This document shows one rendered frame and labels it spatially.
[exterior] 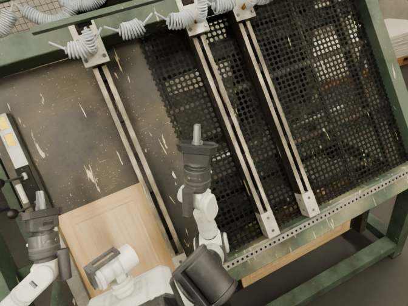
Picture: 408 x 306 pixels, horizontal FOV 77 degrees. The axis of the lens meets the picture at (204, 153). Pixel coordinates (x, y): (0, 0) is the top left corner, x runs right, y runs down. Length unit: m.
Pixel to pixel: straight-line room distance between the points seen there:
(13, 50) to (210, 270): 1.06
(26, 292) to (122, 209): 0.45
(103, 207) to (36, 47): 0.69
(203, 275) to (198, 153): 0.34
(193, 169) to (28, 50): 0.80
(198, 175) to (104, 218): 0.58
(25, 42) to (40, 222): 0.68
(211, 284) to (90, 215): 0.66
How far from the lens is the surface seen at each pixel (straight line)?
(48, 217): 1.00
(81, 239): 1.27
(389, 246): 2.34
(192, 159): 0.79
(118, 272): 0.78
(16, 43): 1.28
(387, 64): 1.81
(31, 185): 1.25
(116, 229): 1.24
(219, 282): 0.77
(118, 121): 1.15
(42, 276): 0.98
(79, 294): 1.33
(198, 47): 1.26
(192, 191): 0.81
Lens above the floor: 1.99
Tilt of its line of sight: 33 degrees down
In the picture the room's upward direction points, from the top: 14 degrees counter-clockwise
